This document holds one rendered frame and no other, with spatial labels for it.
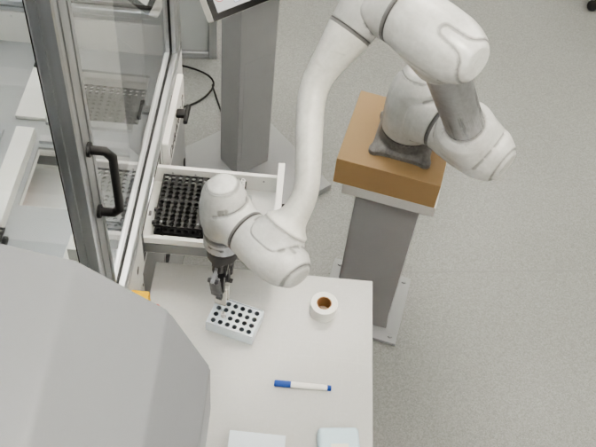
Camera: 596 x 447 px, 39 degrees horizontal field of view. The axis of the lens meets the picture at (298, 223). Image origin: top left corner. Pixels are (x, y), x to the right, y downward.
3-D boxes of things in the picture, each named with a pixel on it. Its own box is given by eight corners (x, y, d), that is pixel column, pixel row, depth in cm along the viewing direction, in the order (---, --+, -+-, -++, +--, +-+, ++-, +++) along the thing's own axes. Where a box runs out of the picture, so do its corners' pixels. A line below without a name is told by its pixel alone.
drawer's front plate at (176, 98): (184, 100, 252) (183, 73, 244) (169, 171, 234) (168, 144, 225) (178, 99, 252) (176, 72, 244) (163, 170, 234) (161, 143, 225)
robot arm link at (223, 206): (189, 226, 187) (228, 262, 182) (187, 180, 175) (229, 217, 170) (225, 202, 192) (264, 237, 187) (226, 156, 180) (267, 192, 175)
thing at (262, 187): (276, 189, 231) (277, 174, 226) (269, 263, 215) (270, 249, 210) (131, 176, 230) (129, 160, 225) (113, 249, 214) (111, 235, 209)
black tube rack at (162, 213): (246, 196, 228) (247, 181, 223) (239, 247, 217) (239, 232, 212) (165, 189, 227) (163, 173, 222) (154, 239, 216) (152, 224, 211)
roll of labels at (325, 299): (336, 301, 218) (338, 293, 215) (335, 324, 214) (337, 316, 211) (309, 298, 218) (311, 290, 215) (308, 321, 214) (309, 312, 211)
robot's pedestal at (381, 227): (410, 280, 318) (455, 141, 258) (394, 346, 299) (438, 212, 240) (334, 260, 321) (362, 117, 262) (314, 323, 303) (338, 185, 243)
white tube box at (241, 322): (263, 318, 213) (263, 310, 210) (251, 345, 208) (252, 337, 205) (218, 303, 215) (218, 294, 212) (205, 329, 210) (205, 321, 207)
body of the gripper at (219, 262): (215, 225, 195) (215, 248, 202) (199, 252, 190) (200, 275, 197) (244, 235, 194) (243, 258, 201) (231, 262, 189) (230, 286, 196)
